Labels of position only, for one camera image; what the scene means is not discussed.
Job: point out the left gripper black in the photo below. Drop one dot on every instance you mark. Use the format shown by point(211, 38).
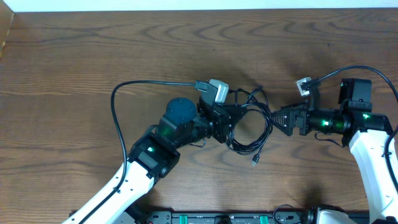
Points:
point(224, 119)

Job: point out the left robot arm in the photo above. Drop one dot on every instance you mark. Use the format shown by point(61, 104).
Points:
point(155, 154)

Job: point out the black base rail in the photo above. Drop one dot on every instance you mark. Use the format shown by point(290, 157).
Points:
point(167, 217)

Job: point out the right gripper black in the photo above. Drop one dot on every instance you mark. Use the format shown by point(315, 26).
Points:
point(291, 112)

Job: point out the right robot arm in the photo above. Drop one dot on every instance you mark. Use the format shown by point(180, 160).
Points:
point(368, 136)

